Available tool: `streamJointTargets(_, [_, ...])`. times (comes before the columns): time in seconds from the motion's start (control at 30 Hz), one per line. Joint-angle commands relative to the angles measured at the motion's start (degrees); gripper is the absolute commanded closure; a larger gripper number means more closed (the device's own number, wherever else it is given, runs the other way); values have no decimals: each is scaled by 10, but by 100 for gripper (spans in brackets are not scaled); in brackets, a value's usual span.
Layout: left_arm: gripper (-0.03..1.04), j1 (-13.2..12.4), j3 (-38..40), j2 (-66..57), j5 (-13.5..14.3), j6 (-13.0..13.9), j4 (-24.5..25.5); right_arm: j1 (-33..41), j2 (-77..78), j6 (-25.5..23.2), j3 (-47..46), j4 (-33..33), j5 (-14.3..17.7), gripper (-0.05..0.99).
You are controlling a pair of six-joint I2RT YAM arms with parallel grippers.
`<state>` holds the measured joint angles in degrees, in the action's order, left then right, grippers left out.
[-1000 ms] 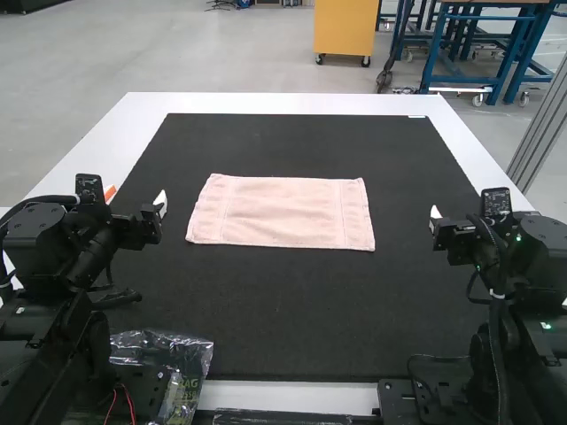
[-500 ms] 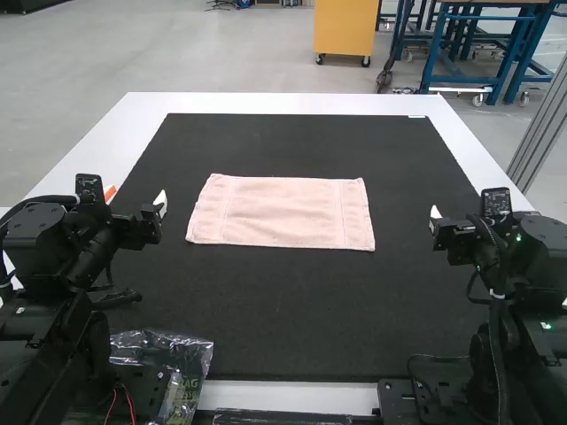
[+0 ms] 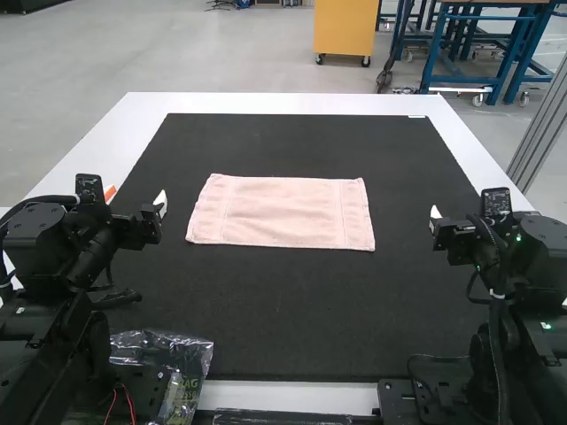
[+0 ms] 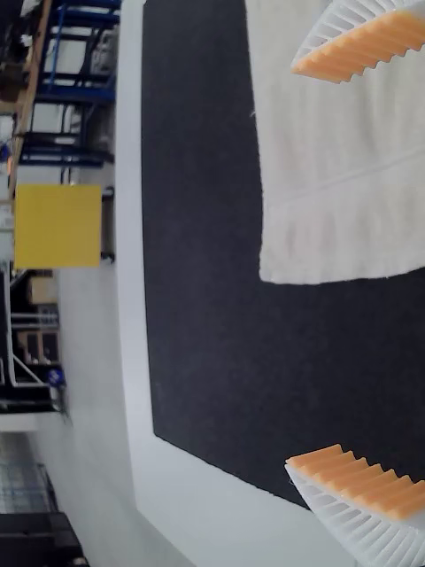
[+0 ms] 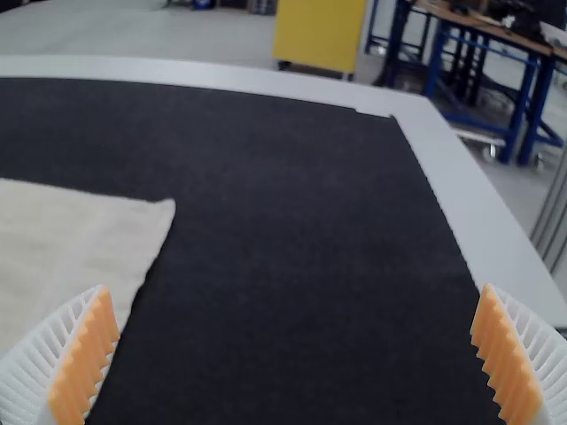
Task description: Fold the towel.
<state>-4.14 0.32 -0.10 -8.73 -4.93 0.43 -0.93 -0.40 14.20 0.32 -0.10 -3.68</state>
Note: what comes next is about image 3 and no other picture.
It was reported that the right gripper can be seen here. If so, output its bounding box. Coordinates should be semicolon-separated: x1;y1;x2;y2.
428;204;489;267

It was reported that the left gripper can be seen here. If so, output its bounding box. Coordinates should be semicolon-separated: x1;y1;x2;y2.
104;184;169;252

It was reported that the pale towel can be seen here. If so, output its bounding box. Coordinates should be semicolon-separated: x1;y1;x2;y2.
184;173;377;253

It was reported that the silver foil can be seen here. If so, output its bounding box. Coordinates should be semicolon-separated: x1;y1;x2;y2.
107;328;215;425

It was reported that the black mat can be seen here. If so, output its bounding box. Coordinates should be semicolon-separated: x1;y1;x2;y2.
107;112;502;383

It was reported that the dark base panel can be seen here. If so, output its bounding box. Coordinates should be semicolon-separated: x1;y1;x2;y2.
110;363;178;425
375;377;567;425

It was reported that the yellow wheeled cabinet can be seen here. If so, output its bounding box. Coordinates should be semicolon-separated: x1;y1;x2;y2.
313;0;382;68

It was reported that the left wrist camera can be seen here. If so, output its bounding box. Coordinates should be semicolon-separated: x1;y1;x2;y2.
74;173;108;207

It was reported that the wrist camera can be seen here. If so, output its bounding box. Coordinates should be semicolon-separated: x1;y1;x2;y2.
480;186;513;219
74;173;108;207

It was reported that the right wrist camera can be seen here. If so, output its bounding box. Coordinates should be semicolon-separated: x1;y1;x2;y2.
480;186;513;219

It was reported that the black cable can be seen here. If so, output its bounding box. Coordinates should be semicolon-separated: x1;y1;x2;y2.
406;352;473;402
465;260;505;307

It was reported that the grey aluminium post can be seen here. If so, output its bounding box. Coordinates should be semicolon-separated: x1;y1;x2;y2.
506;55;567;197

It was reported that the blue metal frame cart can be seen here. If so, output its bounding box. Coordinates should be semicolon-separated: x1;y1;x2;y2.
376;0;440;63
417;0;564;107

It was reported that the thin red wire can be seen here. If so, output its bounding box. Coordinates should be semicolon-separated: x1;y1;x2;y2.
102;382;137;424

